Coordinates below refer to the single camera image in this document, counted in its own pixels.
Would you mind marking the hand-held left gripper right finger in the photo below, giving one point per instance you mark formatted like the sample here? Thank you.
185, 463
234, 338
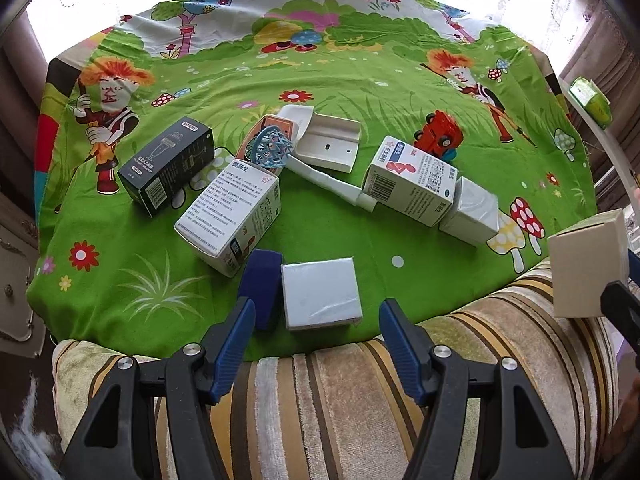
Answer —
400, 350

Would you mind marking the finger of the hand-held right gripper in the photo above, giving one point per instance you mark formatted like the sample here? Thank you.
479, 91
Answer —
635, 267
620, 310

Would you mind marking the cream carved nightstand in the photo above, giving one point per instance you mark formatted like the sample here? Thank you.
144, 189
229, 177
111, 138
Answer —
17, 285

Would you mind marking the brown curtain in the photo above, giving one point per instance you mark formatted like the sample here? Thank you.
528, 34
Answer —
20, 110

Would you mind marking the green tissue box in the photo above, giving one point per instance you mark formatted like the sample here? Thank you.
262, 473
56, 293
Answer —
592, 100

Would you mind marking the white box with black text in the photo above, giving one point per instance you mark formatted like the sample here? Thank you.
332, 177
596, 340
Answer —
225, 215

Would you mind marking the red toy car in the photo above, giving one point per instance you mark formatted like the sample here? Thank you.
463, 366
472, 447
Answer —
440, 132

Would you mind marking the beige cardboard box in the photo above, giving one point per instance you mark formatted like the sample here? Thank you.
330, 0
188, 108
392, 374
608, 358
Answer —
585, 265

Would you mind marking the white plastic bracket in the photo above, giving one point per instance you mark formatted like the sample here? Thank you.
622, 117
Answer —
327, 145

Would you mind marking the patterned beige curtain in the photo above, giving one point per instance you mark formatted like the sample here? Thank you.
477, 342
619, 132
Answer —
610, 45

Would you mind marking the toy basketball hoop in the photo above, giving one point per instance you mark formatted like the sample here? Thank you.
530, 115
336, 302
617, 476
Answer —
270, 147

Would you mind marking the dark blue box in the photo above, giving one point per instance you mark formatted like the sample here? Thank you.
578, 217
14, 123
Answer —
260, 280

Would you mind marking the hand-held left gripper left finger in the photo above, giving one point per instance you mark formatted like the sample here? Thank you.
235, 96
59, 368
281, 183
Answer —
232, 350

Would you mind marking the white fluffy tuft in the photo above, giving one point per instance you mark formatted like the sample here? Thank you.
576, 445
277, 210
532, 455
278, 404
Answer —
30, 425

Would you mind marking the blue and white carton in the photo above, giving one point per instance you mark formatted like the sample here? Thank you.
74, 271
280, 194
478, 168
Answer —
410, 180

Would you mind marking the grey wrapped box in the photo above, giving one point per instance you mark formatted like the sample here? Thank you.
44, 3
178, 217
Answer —
470, 212

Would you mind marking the striped plush cushion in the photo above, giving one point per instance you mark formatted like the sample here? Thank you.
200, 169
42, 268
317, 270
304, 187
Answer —
350, 410

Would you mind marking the green cartoon printed blanket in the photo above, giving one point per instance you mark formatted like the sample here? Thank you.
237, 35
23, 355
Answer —
325, 80

